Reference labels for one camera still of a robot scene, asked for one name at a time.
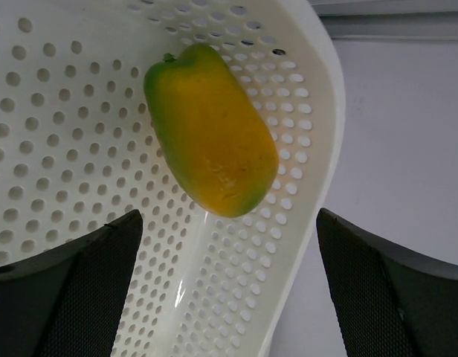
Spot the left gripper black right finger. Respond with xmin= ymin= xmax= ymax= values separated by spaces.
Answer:
xmin=316 ymin=208 xmax=458 ymax=356

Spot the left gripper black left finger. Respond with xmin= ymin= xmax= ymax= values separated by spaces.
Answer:
xmin=0 ymin=210 xmax=143 ymax=356

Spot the yellow green toy mango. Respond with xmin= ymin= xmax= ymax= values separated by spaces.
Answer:
xmin=143 ymin=44 xmax=279 ymax=218

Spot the white perforated plastic basket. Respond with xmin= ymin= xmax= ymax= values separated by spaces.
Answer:
xmin=0 ymin=1 xmax=346 ymax=356

